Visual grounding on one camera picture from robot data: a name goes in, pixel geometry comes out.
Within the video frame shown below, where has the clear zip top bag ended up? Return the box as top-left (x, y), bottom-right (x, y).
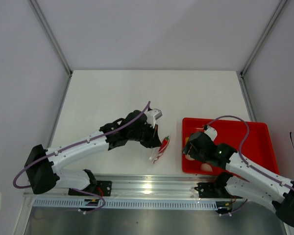
top-left (148, 132), bottom-right (172, 168)

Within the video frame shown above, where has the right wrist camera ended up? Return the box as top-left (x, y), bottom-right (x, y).
top-left (203, 125), bottom-right (218, 141)

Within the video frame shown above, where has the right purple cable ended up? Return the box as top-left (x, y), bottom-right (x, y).
top-left (203, 115), bottom-right (294, 196)

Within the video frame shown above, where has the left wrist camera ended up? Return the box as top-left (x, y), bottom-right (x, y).
top-left (146, 109), bottom-right (162, 128)

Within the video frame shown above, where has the purple cable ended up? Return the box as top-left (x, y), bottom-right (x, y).
top-left (203, 115), bottom-right (294, 196)
top-left (13, 100), bottom-right (151, 215)

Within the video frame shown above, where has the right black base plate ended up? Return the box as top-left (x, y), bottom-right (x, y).
top-left (194, 182), bottom-right (229, 198)

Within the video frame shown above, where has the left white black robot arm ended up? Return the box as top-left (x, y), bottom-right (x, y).
top-left (24, 109), bottom-right (162, 196)

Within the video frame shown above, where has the white egg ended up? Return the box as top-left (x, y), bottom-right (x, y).
top-left (185, 155), bottom-right (194, 161)
top-left (200, 163), bottom-right (213, 172)

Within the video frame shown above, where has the aluminium mounting rail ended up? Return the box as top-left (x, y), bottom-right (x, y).
top-left (23, 173), bottom-right (217, 200)

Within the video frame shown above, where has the left white egg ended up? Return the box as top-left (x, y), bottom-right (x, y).
top-left (185, 155), bottom-right (194, 161)

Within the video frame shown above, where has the right white egg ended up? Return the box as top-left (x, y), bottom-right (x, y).
top-left (200, 163), bottom-right (213, 172)

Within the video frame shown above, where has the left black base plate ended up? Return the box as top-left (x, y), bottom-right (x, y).
top-left (68, 181), bottom-right (112, 197)

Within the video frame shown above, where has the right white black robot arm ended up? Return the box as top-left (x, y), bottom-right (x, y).
top-left (182, 132), bottom-right (294, 228)

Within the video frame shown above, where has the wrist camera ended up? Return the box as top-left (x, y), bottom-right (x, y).
top-left (203, 125), bottom-right (218, 141)
top-left (146, 109), bottom-right (162, 128)

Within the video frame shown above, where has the red plastic tray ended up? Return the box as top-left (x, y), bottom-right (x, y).
top-left (182, 117), bottom-right (280, 176)

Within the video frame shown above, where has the white slotted cable duct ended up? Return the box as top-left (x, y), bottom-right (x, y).
top-left (33, 198), bottom-right (218, 211)

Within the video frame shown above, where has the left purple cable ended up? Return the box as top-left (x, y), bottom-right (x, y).
top-left (13, 100), bottom-right (151, 215)

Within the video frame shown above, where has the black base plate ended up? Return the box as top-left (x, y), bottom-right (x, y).
top-left (68, 181), bottom-right (112, 197)
top-left (194, 182), bottom-right (229, 198)

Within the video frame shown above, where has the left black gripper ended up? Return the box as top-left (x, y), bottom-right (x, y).
top-left (128, 122), bottom-right (162, 149)

